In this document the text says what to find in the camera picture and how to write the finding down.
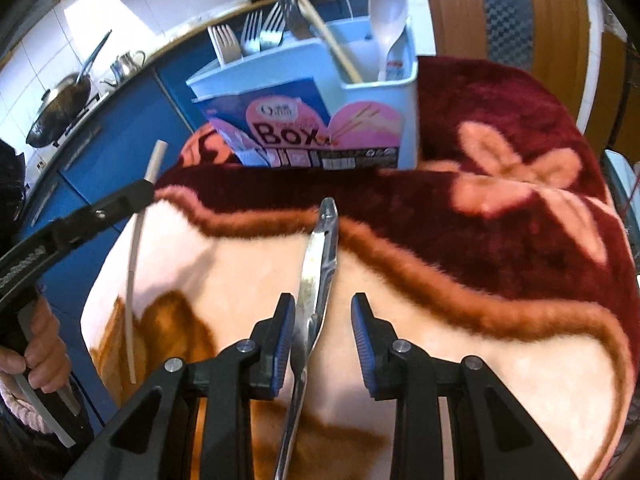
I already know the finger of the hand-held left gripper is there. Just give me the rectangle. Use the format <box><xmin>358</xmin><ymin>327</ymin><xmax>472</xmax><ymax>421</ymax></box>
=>
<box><xmin>46</xmin><ymin>178</ymin><xmax>159</xmax><ymax>257</ymax></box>

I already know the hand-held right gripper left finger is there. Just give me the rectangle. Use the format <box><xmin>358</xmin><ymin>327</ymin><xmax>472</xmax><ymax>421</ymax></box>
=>
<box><xmin>65</xmin><ymin>292</ymin><xmax>297</xmax><ymax>480</ymax></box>

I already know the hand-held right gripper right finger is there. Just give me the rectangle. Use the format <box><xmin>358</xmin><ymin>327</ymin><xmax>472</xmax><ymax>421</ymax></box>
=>
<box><xmin>350</xmin><ymin>292</ymin><xmax>576</xmax><ymax>480</ymax></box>

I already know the white chopstick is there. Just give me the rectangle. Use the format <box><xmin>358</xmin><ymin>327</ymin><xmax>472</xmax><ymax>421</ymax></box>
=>
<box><xmin>124</xmin><ymin>140</ymin><xmax>168</xmax><ymax>385</ymax></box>
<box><xmin>12</xmin><ymin>369</ymin><xmax>77</xmax><ymax>449</ymax></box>

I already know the light blue utensil box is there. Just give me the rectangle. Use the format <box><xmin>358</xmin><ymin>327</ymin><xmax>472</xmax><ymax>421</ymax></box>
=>
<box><xmin>186</xmin><ymin>24</ymin><xmax>420</xmax><ymax>172</ymax></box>

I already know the person's left forearm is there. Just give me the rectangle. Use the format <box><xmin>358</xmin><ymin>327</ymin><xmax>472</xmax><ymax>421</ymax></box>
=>
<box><xmin>0</xmin><ymin>374</ymin><xmax>97</xmax><ymax>480</ymax></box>

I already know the person's left hand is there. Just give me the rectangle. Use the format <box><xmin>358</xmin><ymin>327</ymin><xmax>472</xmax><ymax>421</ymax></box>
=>
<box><xmin>0</xmin><ymin>295</ymin><xmax>72</xmax><ymax>392</ymax></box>

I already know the blue lower cabinet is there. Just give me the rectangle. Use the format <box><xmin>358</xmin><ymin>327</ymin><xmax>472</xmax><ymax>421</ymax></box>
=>
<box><xmin>14</xmin><ymin>0</ymin><xmax>437</xmax><ymax>413</ymax></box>

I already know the steel wok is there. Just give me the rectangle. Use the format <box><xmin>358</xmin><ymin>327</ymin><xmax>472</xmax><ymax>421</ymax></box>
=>
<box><xmin>24</xmin><ymin>72</ymin><xmax>94</xmax><ymax>149</ymax></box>

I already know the steel kettle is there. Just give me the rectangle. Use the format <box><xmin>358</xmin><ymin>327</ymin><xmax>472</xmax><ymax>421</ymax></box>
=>
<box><xmin>99</xmin><ymin>49</ymin><xmax>147</xmax><ymax>87</ymax></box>

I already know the metal spatula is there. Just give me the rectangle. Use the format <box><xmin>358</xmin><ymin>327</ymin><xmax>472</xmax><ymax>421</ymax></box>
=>
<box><xmin>74</xmin><ymin>29</ymin><xmax>114</xmax><ymax>87</ymax></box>

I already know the red floral blanket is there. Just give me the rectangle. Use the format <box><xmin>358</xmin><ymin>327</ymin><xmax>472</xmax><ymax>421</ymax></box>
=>
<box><xmin>80</xmin><ymin>54</ymin><xmax>640</xmax><ymax>480</ymax></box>

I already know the wooden chopstick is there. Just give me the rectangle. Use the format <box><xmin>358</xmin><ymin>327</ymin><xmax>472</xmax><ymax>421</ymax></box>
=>
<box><xmin>291</xmin><ymin>0</ymin><xmax>364</xmax><ymax>84</ymax></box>

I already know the pale blue panel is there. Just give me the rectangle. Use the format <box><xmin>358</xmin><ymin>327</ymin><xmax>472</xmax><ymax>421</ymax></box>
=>
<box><xmin>602</xmin><ymin>149</ymin><xmax>640</xmax><ymax>212</ymax></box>

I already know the white plastic spoon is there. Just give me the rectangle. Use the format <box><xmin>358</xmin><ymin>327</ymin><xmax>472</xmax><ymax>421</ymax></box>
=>
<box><xmin>368</xmin><ymin>0</ymin><xmax>409</xmax><ymax>82</ymax></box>

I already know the wooden door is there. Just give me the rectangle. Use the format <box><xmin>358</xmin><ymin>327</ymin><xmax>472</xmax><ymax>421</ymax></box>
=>
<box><xmin>417</xmin><ymin>0</ymin><xmax>603</xmax><ymax>132</ymax></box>

